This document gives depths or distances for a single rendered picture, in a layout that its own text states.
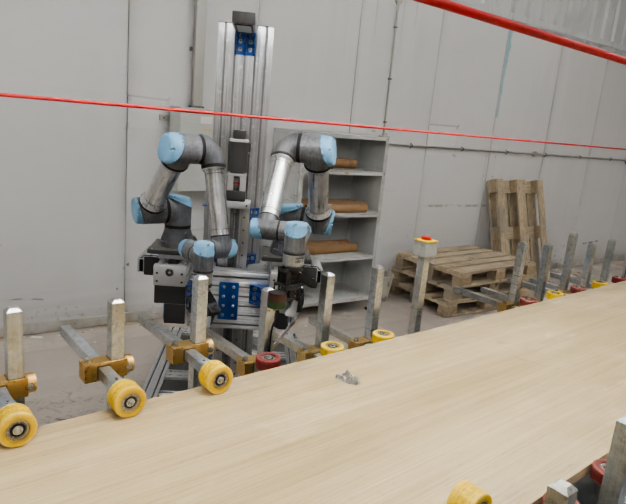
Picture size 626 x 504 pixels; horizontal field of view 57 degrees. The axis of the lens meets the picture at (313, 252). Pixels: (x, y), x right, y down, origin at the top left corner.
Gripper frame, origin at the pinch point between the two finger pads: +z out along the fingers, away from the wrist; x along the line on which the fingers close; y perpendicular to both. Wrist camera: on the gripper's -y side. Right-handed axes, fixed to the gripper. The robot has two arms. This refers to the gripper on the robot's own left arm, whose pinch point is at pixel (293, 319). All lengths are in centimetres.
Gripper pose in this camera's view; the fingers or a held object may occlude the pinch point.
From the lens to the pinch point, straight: 206.8
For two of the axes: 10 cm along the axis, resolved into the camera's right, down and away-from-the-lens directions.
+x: 6.3, 2.3, -7.4
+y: -7.7, 0.7, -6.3
